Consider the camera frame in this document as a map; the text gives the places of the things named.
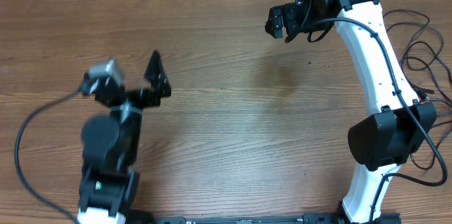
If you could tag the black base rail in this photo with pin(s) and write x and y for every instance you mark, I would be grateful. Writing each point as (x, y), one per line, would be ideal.
(229, 220)

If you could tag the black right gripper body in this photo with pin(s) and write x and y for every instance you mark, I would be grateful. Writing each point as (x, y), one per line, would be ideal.
(300, 19)

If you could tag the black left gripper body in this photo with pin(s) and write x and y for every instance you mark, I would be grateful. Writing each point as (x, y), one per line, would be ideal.
(143, 97)

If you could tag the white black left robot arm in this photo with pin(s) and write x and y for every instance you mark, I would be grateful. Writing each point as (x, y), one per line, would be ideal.
(110, 142)

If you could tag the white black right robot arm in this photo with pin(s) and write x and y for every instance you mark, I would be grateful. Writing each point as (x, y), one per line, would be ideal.
(396, 121)

